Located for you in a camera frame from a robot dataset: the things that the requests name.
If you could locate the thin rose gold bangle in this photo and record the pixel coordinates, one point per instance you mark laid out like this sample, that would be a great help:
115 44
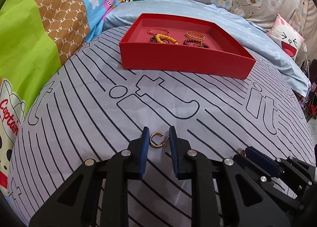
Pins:
158 31

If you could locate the pink rabbit face cushion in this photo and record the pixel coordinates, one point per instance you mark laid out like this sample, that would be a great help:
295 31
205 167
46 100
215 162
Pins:
286 37

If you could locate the colorful cartoon monkey quilt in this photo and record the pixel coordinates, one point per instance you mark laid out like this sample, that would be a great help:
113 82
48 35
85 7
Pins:
37 38

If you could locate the light blue blanket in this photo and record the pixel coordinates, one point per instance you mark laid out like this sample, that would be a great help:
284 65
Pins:
247 33

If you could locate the gold hoop earring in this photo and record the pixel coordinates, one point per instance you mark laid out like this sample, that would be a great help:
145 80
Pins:
158 140

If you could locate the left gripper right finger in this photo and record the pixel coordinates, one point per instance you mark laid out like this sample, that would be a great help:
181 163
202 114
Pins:
189 164

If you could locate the red jewelry tray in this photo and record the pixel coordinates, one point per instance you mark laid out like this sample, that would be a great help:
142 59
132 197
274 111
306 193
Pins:
193 45

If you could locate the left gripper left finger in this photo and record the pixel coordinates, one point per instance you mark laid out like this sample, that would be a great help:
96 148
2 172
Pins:
128 164

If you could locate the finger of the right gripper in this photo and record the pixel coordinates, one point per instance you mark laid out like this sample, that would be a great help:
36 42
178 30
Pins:
263 169
296 173

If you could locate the grey striped bed sheet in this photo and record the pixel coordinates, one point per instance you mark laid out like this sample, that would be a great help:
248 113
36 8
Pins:
92 108

